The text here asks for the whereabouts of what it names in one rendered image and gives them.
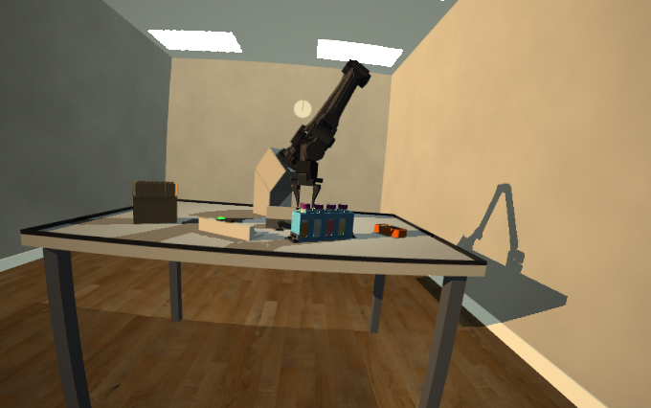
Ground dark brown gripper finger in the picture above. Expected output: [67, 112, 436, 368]
[291, 185, 301, 207]
[311, 187, 321, 208]

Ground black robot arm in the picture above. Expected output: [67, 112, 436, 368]
[277, 58, 371, 181]

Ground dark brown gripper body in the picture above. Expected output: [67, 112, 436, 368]
[290, 176, 324, 187]

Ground black table edge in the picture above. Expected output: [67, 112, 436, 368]
[20, 199, 487, 265]

